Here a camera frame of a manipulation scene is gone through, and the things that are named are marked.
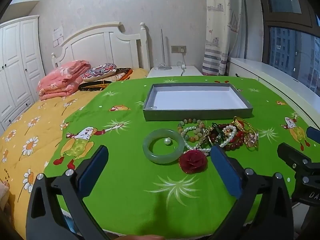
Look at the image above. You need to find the patterned round pillow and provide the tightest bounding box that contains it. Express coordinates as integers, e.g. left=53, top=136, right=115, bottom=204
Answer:
left=82, top=63, right=117, bottom=82

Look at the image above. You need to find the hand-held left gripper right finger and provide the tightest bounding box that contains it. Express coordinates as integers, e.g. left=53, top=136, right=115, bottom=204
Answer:
left=207, top=145, right=294, bottom=240

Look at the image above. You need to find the paper note on wall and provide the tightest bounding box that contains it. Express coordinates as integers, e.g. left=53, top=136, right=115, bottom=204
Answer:
left=52, top=26, right=64, bottom=48

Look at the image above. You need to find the yellow daisy quilt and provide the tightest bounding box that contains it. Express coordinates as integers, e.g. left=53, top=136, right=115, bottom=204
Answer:
left=0, top=69, right=148, bottom=240

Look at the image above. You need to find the green pendant with black cord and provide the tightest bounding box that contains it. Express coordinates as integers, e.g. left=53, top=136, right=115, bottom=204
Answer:
left=209, top=122, right=225, bottom=145

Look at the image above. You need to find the dark red bead bracelet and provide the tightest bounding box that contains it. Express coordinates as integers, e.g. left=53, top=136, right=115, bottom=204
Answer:
left=224, top=137, right=244, bottom=152

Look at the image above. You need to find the dark framed window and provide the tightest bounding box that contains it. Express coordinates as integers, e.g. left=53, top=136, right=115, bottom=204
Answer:
left=257, top=0, right=320, bottom=93

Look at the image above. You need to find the white wardrobe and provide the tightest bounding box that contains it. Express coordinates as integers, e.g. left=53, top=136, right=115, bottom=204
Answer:
left=0, top=15, right=45, bottom=130

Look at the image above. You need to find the white nightstand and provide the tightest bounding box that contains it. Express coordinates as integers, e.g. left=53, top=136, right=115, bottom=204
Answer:
left=146, top=65, right=203, bottom=78

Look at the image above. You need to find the multicolour stone bead bracelet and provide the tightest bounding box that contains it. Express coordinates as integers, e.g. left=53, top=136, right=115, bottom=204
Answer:
left=178, top=119, right=207, bottom=143

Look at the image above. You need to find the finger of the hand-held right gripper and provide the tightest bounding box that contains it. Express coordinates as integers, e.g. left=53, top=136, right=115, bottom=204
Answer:
left=277, top=142, right=312, bottom=173
left=306, top=126, right=320, bottom=143

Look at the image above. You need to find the pale green jade bangle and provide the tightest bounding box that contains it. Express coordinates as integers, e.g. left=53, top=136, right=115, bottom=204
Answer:
left=142, top=129, right=185, bottom=165

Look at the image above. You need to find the white window sill cabinet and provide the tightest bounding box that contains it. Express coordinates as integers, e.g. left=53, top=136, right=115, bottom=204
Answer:
left=229, top=57, right=320, bottom=130

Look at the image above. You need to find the gold hoop ornament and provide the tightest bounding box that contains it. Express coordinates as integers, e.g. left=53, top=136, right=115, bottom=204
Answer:
left=244, top=129, right=259, bottom=152

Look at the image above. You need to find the pink folded blanket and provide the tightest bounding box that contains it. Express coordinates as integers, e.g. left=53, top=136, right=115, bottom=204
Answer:
left=37, top=60, right=92, bottom=102

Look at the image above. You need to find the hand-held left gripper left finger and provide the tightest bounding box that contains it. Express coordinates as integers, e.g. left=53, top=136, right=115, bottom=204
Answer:
left=26, top=145, right=110, bottom=240

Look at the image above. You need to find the green cartoon printed tablecloth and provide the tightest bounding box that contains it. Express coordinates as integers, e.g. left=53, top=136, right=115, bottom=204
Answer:
left=44, top=76, right=320, bottom=238

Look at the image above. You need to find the gold bangle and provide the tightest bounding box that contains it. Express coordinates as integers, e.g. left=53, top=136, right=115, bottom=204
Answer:
left=233, top=116, right=253, bottom=130

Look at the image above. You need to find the red rose brooch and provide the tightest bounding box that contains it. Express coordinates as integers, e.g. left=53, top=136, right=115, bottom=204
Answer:
left=179, top=149, right=208, bottom=174

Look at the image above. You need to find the printed striped curtain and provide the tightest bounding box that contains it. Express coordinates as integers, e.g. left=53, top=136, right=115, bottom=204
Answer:
left=202, top=0, right=244, bottom=77

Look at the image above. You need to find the white bed headboard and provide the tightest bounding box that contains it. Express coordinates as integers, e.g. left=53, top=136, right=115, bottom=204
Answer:
left=51, top=22, right=150, bottom=70

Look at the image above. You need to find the grey cardboard box tray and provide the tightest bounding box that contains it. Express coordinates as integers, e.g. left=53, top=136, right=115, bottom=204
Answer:
left=143, top=83, right=253, bottom=122

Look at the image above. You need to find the white pole lamp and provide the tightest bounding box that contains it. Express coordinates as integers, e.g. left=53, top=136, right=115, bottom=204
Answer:
left=157, top=29, right=172, bottom=71

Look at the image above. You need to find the white charger with cable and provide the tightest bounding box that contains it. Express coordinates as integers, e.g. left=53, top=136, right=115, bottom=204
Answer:
left=176, top=50, right=187, bottom=75

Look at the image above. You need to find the dark folded blanket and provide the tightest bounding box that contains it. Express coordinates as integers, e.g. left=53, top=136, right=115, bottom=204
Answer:
left=78, top=67, right=133, bottom=92

